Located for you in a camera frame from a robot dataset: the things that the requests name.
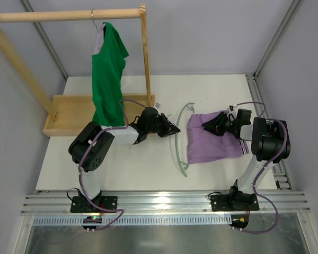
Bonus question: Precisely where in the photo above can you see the mint green clothes hanger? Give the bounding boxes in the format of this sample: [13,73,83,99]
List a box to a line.
[174,102,195,178]

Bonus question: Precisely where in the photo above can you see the purple trousers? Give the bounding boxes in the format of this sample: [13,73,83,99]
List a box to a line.
[187,111,250,165]

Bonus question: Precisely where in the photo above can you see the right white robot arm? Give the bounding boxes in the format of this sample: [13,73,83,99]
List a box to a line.
[202,109,290,212]

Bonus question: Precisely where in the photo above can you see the black mounting plate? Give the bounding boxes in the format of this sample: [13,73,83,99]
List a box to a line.
[210,194,260,212]
[70,195,118,213]

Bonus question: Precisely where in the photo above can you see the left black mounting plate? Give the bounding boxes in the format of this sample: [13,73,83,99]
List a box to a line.
[70,195,118,213]

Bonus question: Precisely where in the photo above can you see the purple clothes hanger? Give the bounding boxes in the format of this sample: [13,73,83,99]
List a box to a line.
[91,9,105,55]

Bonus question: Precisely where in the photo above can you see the aluminium frame post right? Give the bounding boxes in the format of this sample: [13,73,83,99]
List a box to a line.
[245,1,303,192]

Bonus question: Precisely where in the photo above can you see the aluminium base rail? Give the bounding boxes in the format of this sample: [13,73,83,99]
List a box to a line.
[21,190,311,215]

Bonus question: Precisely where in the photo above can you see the wooden clothes rack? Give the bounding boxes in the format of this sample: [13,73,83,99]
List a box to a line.
[0,4,156,137]

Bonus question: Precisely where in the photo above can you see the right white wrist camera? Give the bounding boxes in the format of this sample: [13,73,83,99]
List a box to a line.
[227,104,238,118]

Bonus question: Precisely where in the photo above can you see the aluminium frame post left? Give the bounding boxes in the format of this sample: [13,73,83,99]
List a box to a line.
[19,0,68,80]

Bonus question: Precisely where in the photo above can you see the green t-shirt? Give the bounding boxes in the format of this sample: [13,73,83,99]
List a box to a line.
[92,22,129,126]

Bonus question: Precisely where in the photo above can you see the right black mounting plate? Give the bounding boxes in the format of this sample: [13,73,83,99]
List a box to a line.
[210,194,260,212]

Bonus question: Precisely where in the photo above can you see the slotted cable duct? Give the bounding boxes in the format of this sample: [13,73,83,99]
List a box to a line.
[32,214,232,226]

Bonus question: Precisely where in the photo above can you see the aluminium frame post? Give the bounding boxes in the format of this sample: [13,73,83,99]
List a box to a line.
[245,1,303,192]
[19,0,68,80]

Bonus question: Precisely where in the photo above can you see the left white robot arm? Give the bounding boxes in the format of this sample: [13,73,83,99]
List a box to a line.
[68,107,181,212]

